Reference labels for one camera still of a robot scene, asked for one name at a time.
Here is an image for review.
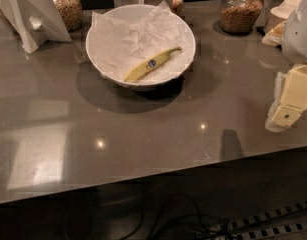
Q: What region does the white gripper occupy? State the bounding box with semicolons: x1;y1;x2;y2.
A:
265;64;307;133

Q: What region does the yellow banana with sticker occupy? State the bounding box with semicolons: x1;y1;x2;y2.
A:
123;46;181;82

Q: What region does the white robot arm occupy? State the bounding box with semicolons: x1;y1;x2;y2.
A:
262;0;307;132

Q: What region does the white bowl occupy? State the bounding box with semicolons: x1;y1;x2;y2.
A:
85;3;197;92

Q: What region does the black white striped strip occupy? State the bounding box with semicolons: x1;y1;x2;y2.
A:
212;200;307;240

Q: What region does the stack of white plates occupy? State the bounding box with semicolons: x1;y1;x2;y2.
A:
264;0;302;34

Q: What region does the glass jar of nuts right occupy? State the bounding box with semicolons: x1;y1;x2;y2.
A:
220;0;264;35

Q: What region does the glass jar of nuts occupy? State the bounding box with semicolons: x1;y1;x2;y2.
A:
53;0;83;32
220;0;264;35

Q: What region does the small glass jar back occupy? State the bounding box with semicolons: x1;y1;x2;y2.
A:
171;0;184;15

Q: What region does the white crumpled paper liner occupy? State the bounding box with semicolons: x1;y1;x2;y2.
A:
90;0;194;84

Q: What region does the glass jar of nuts left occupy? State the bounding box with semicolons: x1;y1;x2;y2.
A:
53;0;83;32

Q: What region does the white folded card stand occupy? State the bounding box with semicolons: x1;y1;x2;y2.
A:
0;0;71;53

